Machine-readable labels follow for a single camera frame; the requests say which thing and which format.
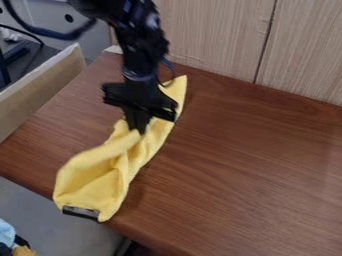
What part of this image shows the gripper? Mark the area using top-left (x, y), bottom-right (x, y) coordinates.
top-left (100, 75), bottom-right (181, 136)

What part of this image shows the yellow cloth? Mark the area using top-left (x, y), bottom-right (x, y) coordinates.
top-left (52, 74), bottom-right (190, 223)

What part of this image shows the cardboard box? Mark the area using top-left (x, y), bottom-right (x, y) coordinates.
top-left (0, 42), bottom-right (89, 144)

